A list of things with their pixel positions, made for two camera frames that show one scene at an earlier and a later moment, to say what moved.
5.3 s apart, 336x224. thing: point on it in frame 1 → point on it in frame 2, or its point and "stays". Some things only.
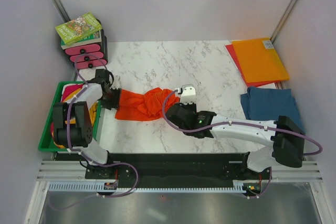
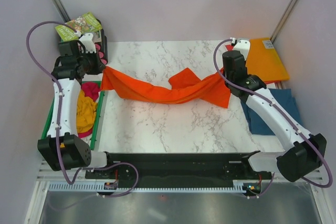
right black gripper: [193, 106] → [245, 62]
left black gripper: [115, 103] → [98, 68]
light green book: [77, 28] stays
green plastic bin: [46, 142] stays
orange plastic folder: [259, 61] stays
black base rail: [177, 167] stays
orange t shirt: [150, 106] → [186, 86]
